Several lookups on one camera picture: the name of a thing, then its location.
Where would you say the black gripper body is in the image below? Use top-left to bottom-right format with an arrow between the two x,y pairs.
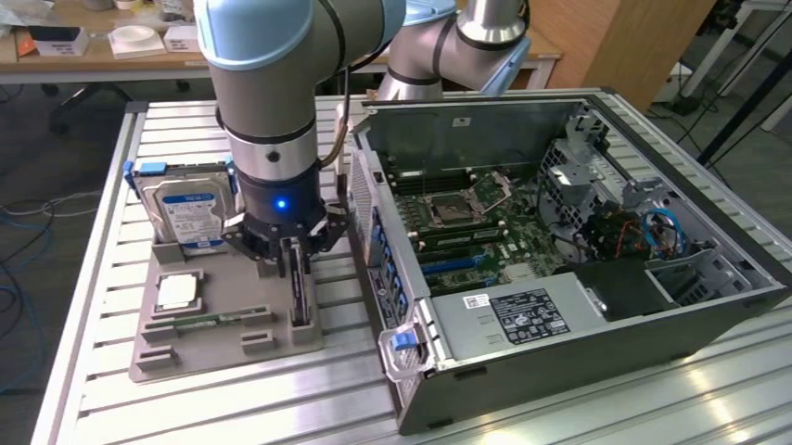
236,169 -> 328,255

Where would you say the Nvidia graphics card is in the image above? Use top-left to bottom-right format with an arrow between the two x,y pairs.
280,235 -> 313,328

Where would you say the hard disk in blue caddy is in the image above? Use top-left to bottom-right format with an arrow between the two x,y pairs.
122,157 -> 244,257

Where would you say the silver CPU chip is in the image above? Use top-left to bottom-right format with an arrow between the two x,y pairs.
153,273 -> 201,313

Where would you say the green loose RAM stick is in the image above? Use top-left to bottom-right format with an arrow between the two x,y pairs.
172,311 -> 245,328

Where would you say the CPU socket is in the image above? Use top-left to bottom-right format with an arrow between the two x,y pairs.
425,189 -> 482,229

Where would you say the installed RAM stick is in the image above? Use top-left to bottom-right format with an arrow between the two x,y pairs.
419,225 -> 503,248

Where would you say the blue expansion slot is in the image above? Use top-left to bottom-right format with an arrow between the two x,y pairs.
419,256 -> 488,276

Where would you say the grey parts rack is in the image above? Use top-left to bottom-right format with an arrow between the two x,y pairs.
126,240 -> 327,385

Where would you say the open metal socket cover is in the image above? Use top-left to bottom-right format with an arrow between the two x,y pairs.
467,169 -> 515,199

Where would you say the grey power supply unit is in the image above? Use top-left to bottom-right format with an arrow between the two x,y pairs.
429,271 -> 611,362

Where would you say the green motherboard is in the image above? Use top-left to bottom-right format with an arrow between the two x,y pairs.
385,159 -> 580,298

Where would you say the plain white labelled box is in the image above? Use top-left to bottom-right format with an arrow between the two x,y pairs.
161,22 -> 204,54

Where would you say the black chair base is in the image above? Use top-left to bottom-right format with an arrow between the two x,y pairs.
42,83 -> 134,136

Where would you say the perforated metal disk bay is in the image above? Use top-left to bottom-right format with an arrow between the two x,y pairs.
534,112 -> 682,242

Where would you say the white box with round insert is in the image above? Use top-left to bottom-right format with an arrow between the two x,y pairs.
106,25 -> 169,60

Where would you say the wooden desk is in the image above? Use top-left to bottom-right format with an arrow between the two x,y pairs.
0,0 -> 564,87

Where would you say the open black PC case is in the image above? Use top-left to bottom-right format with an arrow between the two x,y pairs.
341,90 -> 792,437

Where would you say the black plastic cover block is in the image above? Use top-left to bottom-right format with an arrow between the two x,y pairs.
571,259 -> 682,324

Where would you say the white box with dark lid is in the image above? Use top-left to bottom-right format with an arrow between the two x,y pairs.
26,25 -> 92,57

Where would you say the wooden cabinet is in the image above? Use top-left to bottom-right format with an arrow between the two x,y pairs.
528,0 -> 722,113

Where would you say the grey empty drive cage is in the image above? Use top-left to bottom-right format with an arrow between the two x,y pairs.
642,238 -> 759,310

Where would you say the blue floor cable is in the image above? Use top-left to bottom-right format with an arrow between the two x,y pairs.
0,203 -> 50,396

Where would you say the blue disk wire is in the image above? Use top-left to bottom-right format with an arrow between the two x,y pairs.
639,209 -> 687,259

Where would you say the white metal desk frame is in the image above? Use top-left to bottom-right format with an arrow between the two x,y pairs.
665,0 -> 792,134

